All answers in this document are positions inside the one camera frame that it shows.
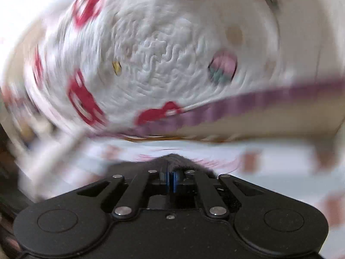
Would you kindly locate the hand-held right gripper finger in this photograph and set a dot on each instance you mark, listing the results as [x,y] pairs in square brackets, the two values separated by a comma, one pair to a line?
[175,183]
[169,183]

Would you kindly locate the dark brown knit sweater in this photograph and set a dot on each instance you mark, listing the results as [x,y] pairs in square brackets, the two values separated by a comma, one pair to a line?
[175,162]

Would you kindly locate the checkered bed sheet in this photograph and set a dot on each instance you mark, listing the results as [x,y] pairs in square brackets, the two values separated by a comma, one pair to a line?
[269,151]

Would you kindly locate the white bear print quilt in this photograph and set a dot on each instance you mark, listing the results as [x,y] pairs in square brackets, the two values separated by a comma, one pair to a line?
[161,59]

